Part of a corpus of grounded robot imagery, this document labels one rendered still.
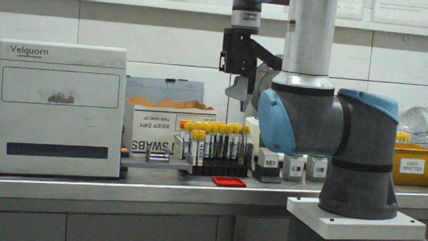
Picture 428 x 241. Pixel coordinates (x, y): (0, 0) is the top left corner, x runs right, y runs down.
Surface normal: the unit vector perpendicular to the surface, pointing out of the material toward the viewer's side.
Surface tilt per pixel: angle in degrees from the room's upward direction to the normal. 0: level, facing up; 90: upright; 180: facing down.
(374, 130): 89
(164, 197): 90
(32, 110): 90
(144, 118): 93
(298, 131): 100
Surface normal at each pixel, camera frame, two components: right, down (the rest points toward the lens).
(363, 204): -0.06, -0.22
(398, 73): 0.22, 0.13
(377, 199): 0.29, -0.19
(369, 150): -0.07, 0.09
